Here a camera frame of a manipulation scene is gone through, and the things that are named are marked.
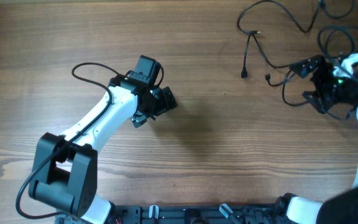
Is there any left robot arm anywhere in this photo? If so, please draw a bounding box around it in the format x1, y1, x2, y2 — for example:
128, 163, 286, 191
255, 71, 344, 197
16, 55, 177, 223

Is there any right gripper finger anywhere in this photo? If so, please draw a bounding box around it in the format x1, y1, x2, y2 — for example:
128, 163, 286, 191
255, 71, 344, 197
289, 55, 325, 78
302, 91, 333, 114

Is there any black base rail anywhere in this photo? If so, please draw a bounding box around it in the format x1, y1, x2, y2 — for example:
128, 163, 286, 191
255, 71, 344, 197
54, 203, 291, 224

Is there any black usb cable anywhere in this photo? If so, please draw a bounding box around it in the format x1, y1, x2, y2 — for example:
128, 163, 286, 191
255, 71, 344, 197
264, 68, 357, 121
240, 24, 358, 79
236, 0, 357, 35

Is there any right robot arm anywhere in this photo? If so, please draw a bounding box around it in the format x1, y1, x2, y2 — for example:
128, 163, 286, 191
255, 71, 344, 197
269, 53, 358, 223

